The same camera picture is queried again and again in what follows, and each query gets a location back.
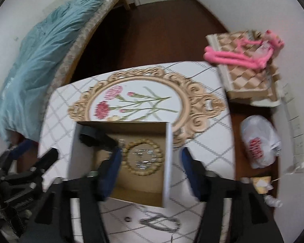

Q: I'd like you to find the dark blue object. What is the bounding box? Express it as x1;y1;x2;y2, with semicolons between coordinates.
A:
10;140;39;163

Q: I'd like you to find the white plastic bag red print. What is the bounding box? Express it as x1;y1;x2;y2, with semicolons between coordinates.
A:
240;115;282;169

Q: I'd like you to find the patterned bed mattress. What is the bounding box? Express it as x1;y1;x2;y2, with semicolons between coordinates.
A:
49;0;123;92

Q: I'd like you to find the crumpled clear wrapper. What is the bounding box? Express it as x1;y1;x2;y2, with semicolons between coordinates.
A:
265;195;283;208

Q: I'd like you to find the wooden bead bracelet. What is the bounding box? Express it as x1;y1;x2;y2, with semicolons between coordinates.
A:
122;139;165;176

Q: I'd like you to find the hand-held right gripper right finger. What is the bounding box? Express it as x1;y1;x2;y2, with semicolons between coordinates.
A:
181;147;285;243

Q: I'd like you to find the checkered beige box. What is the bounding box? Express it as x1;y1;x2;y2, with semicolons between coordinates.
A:
206;31;282;107

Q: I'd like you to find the white paper strip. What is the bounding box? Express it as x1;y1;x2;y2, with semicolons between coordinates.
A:
281;83;304;174

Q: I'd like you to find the white cardboard box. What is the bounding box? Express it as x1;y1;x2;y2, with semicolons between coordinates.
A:
67;121;173;208

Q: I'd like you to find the teal blanket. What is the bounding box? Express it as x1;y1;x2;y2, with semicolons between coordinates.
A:
0;0;105;142

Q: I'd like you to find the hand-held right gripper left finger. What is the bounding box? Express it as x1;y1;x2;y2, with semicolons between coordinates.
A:
28;148;123;243

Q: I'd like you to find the silver chain necklace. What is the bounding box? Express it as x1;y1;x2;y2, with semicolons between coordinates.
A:
140;211;182;232

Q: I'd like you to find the silver chain jewelry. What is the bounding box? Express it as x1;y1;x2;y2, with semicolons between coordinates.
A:
133;149;155;169

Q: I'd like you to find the ornate gold floral tray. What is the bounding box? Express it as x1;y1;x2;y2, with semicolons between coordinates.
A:
68;67;227;140

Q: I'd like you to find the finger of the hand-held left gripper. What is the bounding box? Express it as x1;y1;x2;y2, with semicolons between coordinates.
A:
30;147;59;176
78;127;119;153

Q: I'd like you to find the pink plush toy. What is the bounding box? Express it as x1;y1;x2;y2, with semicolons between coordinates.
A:
203;30;285;70

